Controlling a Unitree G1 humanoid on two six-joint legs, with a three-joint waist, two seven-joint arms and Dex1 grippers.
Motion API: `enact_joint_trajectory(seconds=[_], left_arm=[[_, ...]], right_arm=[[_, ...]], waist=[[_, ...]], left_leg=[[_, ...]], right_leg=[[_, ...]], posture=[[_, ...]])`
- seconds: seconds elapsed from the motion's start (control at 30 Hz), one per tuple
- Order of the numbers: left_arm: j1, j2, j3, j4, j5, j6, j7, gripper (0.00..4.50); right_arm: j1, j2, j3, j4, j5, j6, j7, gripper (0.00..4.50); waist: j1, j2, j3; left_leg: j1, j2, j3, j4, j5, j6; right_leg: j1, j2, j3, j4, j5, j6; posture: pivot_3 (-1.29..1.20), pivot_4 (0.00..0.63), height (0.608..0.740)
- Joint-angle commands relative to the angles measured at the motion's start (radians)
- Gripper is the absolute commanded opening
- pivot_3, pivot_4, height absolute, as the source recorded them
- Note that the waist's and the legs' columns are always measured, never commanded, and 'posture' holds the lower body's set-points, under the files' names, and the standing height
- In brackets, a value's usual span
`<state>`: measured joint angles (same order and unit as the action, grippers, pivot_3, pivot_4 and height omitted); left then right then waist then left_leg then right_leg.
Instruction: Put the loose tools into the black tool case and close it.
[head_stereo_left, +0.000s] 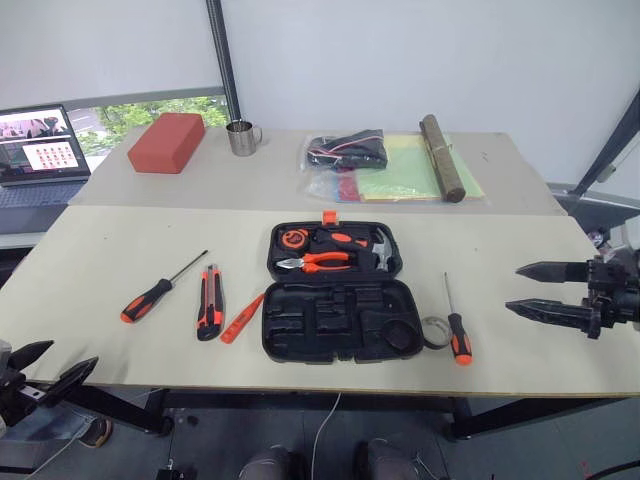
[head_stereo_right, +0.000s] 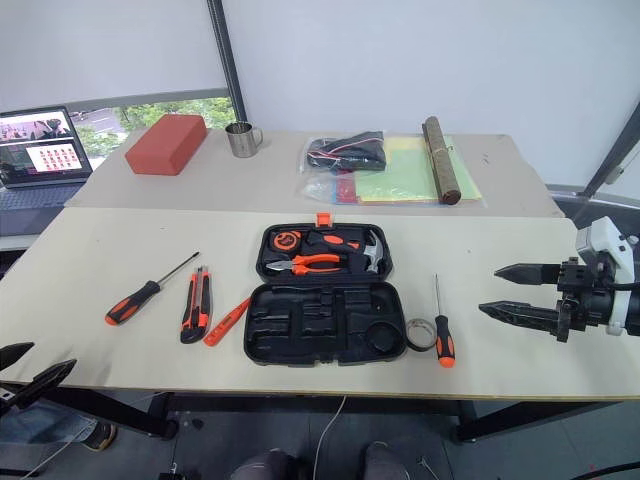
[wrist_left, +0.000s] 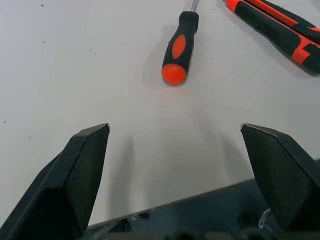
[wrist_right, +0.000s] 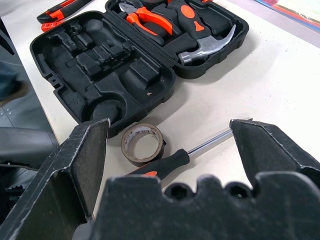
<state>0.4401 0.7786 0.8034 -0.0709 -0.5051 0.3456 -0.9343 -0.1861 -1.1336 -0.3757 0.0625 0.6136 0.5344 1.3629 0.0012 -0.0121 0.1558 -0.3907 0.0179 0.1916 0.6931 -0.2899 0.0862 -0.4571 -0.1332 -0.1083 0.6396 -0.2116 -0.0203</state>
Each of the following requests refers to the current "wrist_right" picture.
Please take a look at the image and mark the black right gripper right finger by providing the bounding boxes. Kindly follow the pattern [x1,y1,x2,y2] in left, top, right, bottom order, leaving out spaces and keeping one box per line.
[229,119,320,188]

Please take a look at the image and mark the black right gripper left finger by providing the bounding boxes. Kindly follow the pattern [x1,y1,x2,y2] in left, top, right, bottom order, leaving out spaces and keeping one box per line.
[0,118,111,240]

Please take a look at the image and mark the screwdriver black orange handle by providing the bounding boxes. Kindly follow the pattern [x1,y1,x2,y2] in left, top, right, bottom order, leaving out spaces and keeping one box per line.
[123,117,254,188]

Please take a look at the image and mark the black plastic tool case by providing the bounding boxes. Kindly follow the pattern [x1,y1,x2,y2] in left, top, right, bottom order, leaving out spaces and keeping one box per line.
[29,0,250,139]

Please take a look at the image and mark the silver robot body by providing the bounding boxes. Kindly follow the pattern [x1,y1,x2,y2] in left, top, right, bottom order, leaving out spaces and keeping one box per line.
[0,126,60,163]

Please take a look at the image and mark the black electrical tape roll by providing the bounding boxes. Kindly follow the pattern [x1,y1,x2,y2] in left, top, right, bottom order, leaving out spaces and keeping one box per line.
[120,123,168,168]

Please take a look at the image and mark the person's foot in brown shoe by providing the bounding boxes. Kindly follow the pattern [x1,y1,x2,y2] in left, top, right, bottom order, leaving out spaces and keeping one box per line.
[0,59,29,102]

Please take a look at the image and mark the colourful stacked sheets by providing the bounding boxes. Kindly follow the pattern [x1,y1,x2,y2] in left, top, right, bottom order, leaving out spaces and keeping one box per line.
[253,0,320,32]

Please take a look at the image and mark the orange black utility knife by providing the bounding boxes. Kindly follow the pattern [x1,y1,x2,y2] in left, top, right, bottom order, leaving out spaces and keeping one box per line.
[36,0,94,25]

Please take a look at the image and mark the orange black pliers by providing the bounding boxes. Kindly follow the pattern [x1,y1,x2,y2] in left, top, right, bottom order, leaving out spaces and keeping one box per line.
[118,2,182,47]

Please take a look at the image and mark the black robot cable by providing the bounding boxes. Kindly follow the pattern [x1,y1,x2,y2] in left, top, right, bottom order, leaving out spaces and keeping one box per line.
[0,161,40,174]

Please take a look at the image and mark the claw hammer black orange handle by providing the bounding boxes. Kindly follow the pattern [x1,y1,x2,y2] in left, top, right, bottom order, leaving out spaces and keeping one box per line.
[166,0,237,67]

